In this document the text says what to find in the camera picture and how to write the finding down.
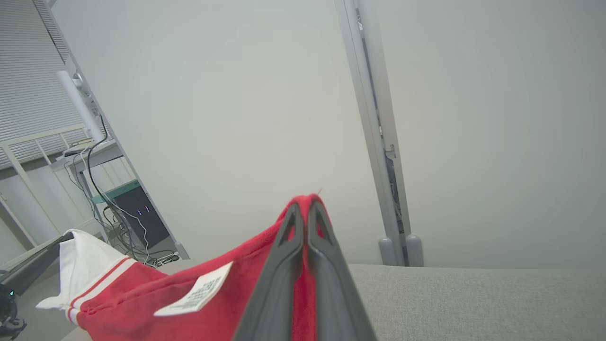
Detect white railing frame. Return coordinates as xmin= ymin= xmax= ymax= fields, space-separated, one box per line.
xmin=0 ymin=124 xmax=93 ymax=249

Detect red jersey black number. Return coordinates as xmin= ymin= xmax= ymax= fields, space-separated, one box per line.
xmin=36 ymin=193 xmax=350 ymax=341

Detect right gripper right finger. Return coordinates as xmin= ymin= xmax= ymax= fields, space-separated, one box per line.
xmin=307 ymin=201 xmax=377 ymax=341

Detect white window blinds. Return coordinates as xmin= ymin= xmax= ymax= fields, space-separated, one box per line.
xmin=0 ymin=0 xmax=110 ymax=167

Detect grey partition post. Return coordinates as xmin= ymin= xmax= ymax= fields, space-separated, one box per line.
xmin=335 ymin=0 xmax=412 ymax=266

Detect black computer tower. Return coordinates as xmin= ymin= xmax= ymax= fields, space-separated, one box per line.
xmin=113 ymin=184 xmax=170 ymax=248

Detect tangled black white cables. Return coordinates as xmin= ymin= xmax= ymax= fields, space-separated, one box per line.
xmin=64 ymin=114 xmax=180 ymax=267

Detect grey cylinder post foot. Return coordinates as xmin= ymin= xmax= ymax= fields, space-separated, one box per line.
xmin=405 ymin=234 xmax=425 ymax=267
xmin=377 ymin=236 xmax=398 ymax=266

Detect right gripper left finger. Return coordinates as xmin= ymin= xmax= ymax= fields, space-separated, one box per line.
xmin=232 ymin=203 xmax=304 ymax=341

